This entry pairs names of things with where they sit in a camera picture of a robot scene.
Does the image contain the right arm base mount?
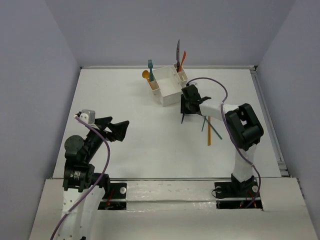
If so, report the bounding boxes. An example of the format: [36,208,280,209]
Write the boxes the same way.
[211,181,263,210]

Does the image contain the metal table knife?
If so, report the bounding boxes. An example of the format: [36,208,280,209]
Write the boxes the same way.
[176,39,181,72]

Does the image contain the orange plastic knife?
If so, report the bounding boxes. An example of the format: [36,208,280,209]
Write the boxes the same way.
[178,51,187,73]

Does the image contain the orange chopstick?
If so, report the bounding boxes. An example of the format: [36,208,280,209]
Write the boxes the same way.
[207,116,211,146]

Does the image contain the orange plastic spoon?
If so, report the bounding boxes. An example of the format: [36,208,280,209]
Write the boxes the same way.
[142,70,153,89]

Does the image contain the teal plastic fork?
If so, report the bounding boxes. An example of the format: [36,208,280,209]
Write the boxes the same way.
[147,59,154,82]

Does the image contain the teal chopstick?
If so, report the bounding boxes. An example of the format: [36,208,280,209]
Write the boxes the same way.
[210,123,223,140]
[201,116,208,131]

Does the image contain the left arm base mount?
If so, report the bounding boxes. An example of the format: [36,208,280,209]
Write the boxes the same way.
[98,182,127,211]

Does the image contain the white utensil caddy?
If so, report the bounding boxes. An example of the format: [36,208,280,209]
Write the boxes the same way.
[148,63,188,107]

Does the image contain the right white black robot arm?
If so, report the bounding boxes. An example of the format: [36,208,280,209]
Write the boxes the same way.
[180,84,264,199]

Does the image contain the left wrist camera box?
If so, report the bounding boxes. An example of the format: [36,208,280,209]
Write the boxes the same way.
[74,109,96,125]

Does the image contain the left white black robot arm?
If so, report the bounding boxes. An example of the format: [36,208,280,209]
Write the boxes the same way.
[51,110,130,240]

